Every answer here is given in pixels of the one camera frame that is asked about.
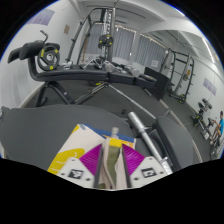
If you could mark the silver barbell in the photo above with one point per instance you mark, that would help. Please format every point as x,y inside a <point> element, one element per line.
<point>143,131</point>

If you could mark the black yellow exercise machine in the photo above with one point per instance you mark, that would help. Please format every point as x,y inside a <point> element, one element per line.
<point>200,113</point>

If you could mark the person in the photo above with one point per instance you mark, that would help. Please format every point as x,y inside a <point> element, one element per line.
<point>221,125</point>

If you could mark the small brown wall board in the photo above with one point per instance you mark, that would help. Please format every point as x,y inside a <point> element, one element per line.
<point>66,29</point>

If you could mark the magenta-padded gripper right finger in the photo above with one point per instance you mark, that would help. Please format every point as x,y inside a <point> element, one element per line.
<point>136,161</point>

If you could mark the black power rack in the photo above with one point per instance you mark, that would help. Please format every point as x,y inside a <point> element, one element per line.
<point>188,70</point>

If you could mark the purple poster pair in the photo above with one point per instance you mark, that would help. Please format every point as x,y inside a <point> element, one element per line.
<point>210,86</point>

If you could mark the grey window curtain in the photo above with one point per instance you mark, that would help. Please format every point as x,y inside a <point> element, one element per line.
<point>150,50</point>
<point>125,43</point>

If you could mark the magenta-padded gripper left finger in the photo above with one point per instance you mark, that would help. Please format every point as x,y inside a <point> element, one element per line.
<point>90,161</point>

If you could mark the black padded workout bench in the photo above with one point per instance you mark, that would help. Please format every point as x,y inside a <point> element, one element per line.
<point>33,133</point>

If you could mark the purple wall poster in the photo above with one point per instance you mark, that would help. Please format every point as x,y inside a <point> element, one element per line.
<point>41,17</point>

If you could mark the black box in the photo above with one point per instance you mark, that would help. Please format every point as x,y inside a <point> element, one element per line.
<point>158,81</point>

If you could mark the black yellow-marked weight plate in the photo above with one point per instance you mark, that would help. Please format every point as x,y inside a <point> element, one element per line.
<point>48,57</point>

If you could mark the small black yellow weight plate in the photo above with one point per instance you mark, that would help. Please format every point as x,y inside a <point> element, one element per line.
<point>105,41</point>

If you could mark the black roller-pad weight bench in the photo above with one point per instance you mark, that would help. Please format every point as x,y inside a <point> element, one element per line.
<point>76,75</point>

